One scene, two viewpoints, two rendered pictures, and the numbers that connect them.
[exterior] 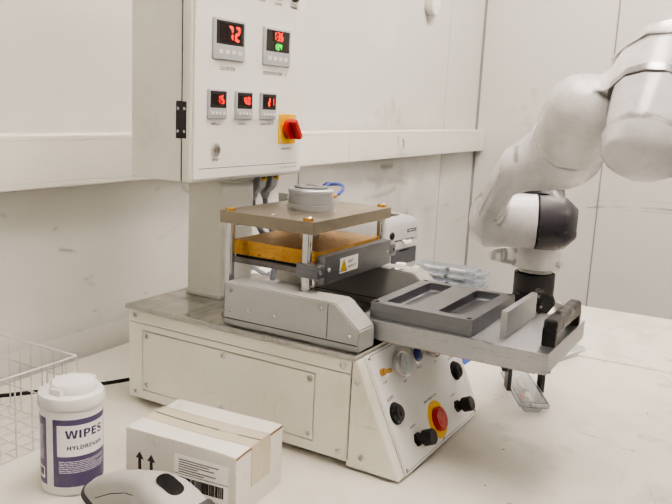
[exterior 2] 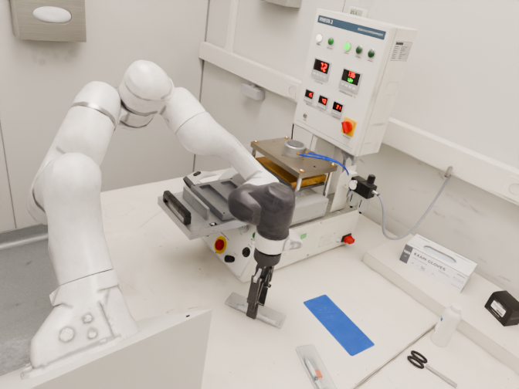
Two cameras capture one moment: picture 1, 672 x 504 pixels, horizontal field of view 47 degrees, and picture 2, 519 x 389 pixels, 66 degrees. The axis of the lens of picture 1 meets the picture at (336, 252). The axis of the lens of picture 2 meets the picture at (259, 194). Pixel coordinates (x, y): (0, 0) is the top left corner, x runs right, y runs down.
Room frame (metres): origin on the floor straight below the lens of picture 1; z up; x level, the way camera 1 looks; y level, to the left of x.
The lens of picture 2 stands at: (1.64, -1.25, 1.64)
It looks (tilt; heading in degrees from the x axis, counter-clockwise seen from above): 28 degrees down; 108
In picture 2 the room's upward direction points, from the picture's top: 10 degrees clockwise
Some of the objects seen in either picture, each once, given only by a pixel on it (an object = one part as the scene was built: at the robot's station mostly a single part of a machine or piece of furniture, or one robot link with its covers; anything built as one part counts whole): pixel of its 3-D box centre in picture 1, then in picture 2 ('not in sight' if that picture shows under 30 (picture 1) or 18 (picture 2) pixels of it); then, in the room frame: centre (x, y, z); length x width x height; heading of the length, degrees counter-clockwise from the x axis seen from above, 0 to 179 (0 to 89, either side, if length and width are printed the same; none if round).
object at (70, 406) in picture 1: (71, 432); not in sight; (0.99, 0.35, 0.82); 0.09 x 0.09 x 0.15
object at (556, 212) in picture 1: (546, 211); (260, 204); (1.36, -0.37, 1.12); 0.18 x 0.10 x 0.13; 172
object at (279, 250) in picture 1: (312, 232); (292, 165); (1.32, 0.04, 1.07); 0.22 x 0.17 x 0.10; 150
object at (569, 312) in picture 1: (562, 321); (176, 206); (1.09, -0.34, 0.99); 0.15 x 0.02 x 0.04; 150
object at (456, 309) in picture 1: (445, 305); (227, 197); (1.18, -0.18, 0.98); 0.20 x 0.17 x 0.03; 150
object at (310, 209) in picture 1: (300, 220); (302, 160); (1.34, 0.07, 1.08); 0.31 x 0.24 x 0.13; 150
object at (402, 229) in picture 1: (372, 239); not in sight; (2.36, -0.11, 0.88); 0.25 x 0.20 x 0.17; 56
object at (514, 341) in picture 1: (472, 317); (215, 203); (1.16, -0.22, 0.97); 0.30 x 0.22 x 0.08; 60
